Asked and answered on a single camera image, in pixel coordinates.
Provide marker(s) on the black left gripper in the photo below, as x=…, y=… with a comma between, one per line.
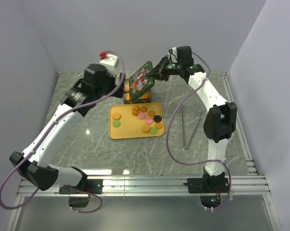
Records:
x=113, y=80

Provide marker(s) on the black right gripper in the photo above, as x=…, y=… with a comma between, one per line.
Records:
x=157, y=72

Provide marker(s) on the gold tin lid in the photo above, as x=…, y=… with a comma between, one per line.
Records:
x=139, y=83

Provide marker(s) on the metal serving tongs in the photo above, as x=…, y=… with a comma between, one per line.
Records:
x=189, y=129

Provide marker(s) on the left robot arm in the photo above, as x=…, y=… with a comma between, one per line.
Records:
x=34, y=162

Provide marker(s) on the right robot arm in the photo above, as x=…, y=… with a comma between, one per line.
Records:
x=220, y=121

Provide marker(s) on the green cookie tin box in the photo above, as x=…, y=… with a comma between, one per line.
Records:
x=139, y=100

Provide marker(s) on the chocolate chip cookie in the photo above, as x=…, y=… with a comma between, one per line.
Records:
x=143, y=109

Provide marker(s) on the tan flower cookie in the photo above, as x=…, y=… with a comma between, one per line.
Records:
x=151, y=113

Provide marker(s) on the flower cookie top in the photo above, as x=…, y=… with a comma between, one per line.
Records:
x=135, y=108

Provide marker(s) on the dotted sandwich cookie left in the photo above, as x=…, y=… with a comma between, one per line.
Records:
x=116, y=116

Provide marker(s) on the brown swirl cookie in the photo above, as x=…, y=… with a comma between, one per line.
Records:
x=135, y=113

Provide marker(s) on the pink sandwich cookie upper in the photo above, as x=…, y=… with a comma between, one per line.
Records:
x=142, y=115

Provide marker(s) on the pink sandwich cookie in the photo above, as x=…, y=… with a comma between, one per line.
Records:
x=148, y=121
x=142, y=115

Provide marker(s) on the black sandwich cookie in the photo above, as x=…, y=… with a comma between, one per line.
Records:
x=157, y=118

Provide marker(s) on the pink sandwich cookie lower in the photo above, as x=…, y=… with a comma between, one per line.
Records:
x=148, y=121

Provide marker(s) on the green sandwich cookie left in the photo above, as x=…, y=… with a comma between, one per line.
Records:
x=116, y=123

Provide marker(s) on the green sandwich cookie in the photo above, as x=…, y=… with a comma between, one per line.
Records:
x=116, y=123
x=153, y=130

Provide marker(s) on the small swirl cookie right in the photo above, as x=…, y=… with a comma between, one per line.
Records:
x=158, y=126

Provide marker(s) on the yellow plastic tray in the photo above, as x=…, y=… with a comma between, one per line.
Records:
x=131, y=125

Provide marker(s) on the dotted sandwich cookie right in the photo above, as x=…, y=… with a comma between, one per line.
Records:
x=146, y=128

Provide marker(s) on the green sandwich cookie right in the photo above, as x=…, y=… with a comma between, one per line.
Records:
x=153, y=130

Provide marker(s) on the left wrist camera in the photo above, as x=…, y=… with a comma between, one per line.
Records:
x=110, y=61

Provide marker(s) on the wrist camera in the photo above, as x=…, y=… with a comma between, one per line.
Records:
x=110, y=61
x=172, y=54

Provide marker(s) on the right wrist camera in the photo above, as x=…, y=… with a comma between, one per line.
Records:
x=172, y=54

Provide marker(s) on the aluminium rail frame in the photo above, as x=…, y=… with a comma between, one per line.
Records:
x=142, y=166

